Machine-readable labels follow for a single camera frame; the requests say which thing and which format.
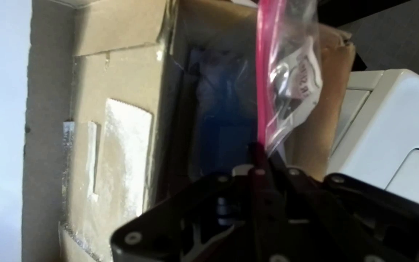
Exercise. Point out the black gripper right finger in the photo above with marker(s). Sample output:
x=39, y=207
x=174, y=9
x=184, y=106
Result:
x=363, y=223

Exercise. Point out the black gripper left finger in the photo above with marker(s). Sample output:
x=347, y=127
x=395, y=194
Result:
x=209, y=223

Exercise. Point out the clear zip bag pink seal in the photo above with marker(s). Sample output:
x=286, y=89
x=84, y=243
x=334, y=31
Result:
x=291, y=73

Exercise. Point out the large orange Tide box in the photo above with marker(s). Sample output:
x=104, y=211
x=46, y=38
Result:
x=116, y=146

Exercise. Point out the white dryer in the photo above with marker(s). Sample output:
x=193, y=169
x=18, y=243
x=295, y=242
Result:
x=388, y=111

